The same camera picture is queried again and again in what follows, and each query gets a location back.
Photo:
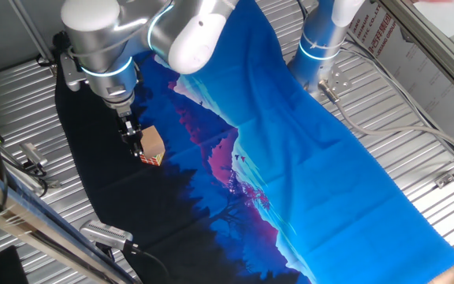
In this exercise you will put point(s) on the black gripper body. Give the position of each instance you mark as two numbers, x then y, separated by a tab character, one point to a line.
125	116

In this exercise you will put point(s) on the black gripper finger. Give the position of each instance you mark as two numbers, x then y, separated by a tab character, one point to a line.
127	136
137	146

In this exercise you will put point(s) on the plain wooden block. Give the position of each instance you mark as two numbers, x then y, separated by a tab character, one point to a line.
152	141

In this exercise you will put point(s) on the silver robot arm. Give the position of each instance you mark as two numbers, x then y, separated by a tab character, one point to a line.
105	43

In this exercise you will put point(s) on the multicolour puzzle cube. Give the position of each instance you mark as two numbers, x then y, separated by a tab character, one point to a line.
153	159

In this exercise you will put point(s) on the thin grey metal rod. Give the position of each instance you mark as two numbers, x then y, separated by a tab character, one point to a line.
32	31

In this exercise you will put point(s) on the blue landscape print cloth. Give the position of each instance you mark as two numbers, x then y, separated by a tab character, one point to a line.
290	165

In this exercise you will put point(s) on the black flat pad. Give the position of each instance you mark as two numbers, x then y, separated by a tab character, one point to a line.
10	266

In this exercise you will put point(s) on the silver base mounting plate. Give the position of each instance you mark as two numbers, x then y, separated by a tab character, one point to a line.
339	81

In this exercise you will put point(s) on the white panel with red print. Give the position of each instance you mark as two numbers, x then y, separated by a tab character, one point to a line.
416	71

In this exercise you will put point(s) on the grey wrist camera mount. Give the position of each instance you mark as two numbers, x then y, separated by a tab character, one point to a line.
70	73

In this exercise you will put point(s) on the large silver depth camera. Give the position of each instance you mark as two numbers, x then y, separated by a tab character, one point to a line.
105	234

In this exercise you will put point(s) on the small silver depth camera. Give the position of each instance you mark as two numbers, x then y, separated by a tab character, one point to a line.
34	154

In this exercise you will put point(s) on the aluminium frame beam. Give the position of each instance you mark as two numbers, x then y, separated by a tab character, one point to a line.
42	232
436	43

